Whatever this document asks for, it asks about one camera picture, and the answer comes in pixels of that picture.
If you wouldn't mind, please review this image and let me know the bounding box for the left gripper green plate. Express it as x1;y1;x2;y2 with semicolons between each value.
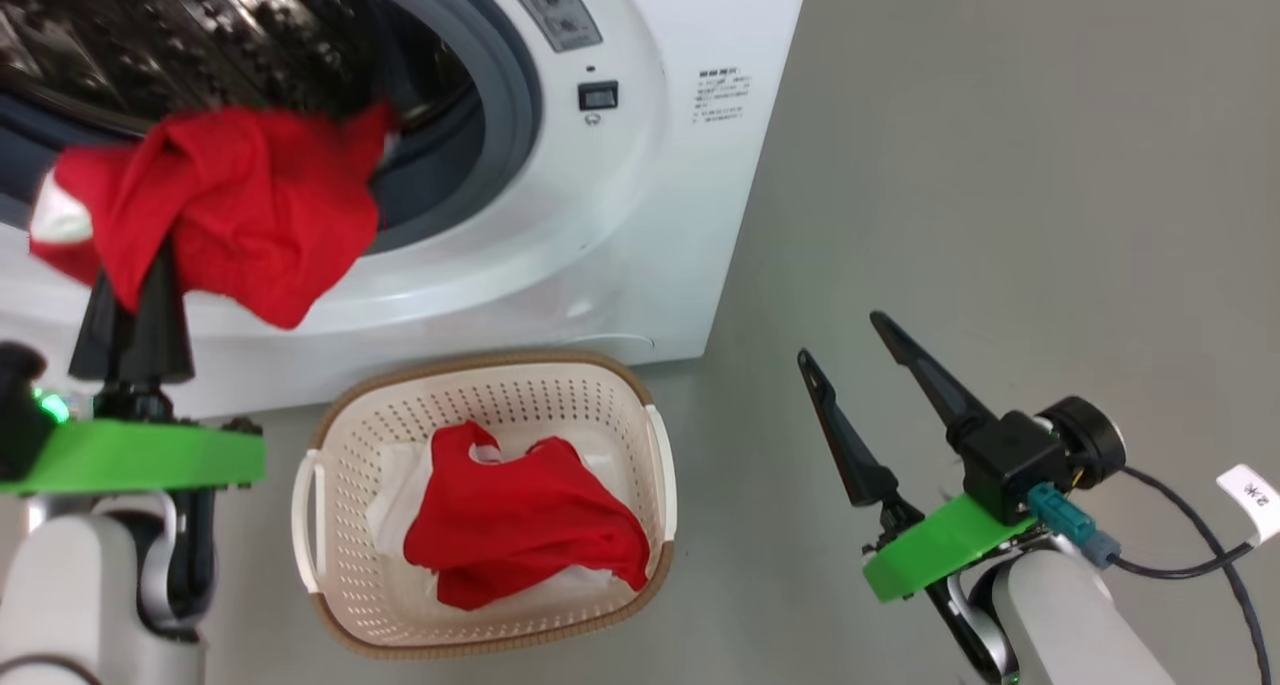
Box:
0;245;268;496

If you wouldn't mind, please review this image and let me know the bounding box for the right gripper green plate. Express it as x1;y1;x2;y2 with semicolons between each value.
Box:
797;310;1041;604

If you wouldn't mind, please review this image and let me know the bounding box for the red and white garment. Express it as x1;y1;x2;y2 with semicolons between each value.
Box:
28;103;396;331
365;421;653;613

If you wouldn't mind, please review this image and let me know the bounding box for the white front-load washing machine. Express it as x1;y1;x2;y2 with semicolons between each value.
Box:
0;0;813;421

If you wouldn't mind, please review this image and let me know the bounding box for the stainless steel washing machine drum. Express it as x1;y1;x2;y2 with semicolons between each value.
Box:
0;0;476;141

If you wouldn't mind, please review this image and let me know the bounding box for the cream perforated laundry basket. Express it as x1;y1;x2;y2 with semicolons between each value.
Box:
290;352;679;661

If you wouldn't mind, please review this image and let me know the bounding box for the grey warning sticker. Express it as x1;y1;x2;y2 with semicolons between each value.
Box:
490;0;604;53

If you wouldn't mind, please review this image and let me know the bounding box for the teal cable connector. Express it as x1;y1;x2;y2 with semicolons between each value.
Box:
1027;482;1121;569

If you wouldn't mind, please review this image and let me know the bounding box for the thin black cable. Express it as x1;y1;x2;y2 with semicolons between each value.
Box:
1105;540;1256;579
1120;465;1276;685

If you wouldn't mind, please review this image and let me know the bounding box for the white cable tag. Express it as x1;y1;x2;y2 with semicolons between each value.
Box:
1215;463;1280;548

